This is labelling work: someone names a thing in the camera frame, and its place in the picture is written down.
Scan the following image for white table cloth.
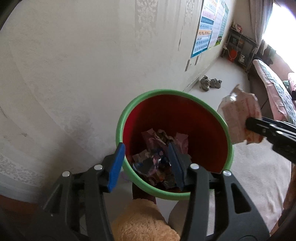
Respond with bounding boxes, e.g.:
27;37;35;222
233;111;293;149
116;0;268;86
168;139;292;235

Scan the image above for red bin with green rim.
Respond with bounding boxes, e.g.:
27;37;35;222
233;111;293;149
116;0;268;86
116;89;234;206

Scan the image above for sheer curtain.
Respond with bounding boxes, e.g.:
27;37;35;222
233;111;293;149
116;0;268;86
243;0;275;45

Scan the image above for dark clothes pile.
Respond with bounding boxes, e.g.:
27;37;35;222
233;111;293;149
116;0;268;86
258;39;277;67

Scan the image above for blue bordered wall poster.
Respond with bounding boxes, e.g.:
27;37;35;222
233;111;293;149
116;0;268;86
191;0;219;58

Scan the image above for white grid wall poster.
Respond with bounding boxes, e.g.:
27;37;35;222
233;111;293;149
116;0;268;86
208;0;226;50

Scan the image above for dark metal shelf table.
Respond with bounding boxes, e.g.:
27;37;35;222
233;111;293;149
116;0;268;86
221;27;260;72

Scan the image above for pink bed sheet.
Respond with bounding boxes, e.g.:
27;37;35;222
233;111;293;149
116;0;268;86
253;59;292;121

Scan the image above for bright window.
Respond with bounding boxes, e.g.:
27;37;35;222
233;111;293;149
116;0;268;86
261;0;296;70

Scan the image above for pink floral paper pack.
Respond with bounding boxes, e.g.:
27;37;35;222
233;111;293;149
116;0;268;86
217;85;264;145

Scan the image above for heap of wrappers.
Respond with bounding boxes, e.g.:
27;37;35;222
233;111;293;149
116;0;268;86
132;127;193;191

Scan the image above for brown plush blanket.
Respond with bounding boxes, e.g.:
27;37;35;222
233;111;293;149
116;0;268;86
111;198;181;241

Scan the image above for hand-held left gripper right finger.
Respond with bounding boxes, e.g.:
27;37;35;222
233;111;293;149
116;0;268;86
167;142;270;241

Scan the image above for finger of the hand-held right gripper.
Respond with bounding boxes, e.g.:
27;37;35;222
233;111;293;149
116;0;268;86
245;116;296;163

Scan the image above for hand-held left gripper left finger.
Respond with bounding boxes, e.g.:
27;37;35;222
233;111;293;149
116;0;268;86
25;142;126;241

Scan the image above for pink pillow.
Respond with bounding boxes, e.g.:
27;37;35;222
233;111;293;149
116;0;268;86
288;72;296;93

